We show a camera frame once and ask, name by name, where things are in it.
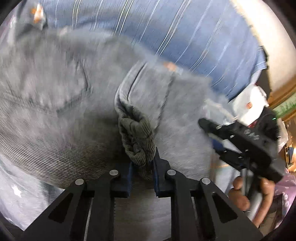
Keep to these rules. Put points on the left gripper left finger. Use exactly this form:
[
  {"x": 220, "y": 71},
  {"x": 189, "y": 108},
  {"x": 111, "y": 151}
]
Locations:
[{"x": 85, "y": 210}]

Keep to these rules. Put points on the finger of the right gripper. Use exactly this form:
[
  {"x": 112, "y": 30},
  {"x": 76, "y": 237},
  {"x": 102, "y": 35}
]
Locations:
[{"x": 212, "y": 127}]

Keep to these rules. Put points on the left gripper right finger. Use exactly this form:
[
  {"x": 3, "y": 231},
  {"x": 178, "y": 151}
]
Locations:
[{"x": 199, "y": 209}]

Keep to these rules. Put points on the grey denim pants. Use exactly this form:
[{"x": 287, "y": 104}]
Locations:
[{"x": 75, "y": 103}]

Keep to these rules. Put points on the right hand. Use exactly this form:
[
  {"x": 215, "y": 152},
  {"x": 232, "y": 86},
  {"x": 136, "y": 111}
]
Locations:
[{"x": 242, "y": 202}]

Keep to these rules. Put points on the white paper shopping bag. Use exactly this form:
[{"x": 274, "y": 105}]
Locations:
[{"x": 249, "y": 104}]

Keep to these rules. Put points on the pink patterned garment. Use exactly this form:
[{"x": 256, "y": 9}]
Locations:
[{"x": 286, "y": 189}]

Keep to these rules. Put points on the grey patterned bed sheet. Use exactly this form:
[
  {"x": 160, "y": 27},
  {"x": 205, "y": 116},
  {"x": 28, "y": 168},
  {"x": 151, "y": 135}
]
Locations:
[{"x": 24, "y": 197}]

